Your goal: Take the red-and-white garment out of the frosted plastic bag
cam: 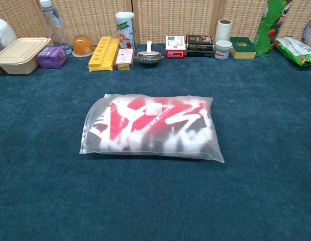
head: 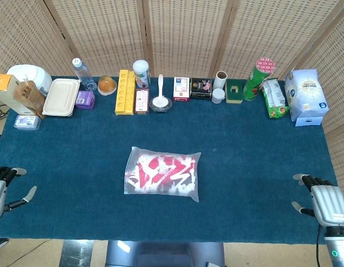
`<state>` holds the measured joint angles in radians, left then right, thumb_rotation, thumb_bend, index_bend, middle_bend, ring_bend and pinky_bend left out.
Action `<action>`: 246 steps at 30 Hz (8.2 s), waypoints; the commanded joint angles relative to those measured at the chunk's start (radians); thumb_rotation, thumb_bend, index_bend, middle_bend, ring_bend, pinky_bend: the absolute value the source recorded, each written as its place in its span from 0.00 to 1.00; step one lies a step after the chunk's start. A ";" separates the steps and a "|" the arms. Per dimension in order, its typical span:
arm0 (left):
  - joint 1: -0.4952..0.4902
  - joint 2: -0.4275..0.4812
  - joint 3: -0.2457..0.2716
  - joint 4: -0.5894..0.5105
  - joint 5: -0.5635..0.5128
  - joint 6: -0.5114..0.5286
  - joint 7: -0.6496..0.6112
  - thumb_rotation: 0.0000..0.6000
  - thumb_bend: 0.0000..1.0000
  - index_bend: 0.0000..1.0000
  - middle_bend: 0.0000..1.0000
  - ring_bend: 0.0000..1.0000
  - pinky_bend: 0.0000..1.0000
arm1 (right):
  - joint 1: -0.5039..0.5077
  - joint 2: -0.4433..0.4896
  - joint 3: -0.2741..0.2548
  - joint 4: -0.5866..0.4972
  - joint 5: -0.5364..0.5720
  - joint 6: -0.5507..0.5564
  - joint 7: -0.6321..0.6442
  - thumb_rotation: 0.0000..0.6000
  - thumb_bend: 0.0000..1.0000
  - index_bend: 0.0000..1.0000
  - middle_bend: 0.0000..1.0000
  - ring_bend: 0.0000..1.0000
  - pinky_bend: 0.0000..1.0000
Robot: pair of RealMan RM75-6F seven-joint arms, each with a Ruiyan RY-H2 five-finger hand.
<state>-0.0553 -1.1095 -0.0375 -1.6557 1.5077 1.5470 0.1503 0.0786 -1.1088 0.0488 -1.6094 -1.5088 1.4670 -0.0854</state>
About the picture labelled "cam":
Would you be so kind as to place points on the red white black patterned garment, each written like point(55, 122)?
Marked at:
point(145, 120)

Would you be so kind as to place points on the frosted translucent plastic zip bag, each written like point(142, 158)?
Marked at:
point(210, 153)

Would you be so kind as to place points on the green snack bag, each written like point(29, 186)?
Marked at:
point(293, 50)

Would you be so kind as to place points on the dark patterned ceramic bowl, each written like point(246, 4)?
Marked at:
point(149, 59)

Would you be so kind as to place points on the dark red small box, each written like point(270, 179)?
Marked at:
point(123, 59)

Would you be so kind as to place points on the red and white box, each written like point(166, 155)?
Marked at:
point(175, 46)

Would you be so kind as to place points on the blue carpet table cover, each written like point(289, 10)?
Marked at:
point(155, 200)

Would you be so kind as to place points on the yellow plastic mould tray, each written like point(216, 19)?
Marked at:
point(102, 55)

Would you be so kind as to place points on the black printed box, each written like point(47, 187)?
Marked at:
point(199, 46)

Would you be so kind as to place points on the small white jar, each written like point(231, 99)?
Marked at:
point(222, 50)

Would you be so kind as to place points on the white printed cylindrical can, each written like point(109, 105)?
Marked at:
point(125, 27)

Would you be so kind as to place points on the woven rattan folding screen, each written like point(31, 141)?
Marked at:
point(170, 20)

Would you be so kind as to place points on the orange jelly cup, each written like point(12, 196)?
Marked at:
point(83, 45)

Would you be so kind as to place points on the white paper roll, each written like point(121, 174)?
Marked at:
point(223, 30)

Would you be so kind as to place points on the green and yellow sponge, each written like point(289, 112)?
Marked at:
point(243, 47)

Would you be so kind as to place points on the purple tissue pack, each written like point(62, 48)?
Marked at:
point(51, 57)

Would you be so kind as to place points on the clear plastic water bottle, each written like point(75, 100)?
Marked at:
point(53, 22)

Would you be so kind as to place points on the green chips tube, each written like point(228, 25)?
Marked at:
point(268, 32)

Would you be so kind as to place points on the beige lidded food container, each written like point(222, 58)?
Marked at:
point(19, 52)

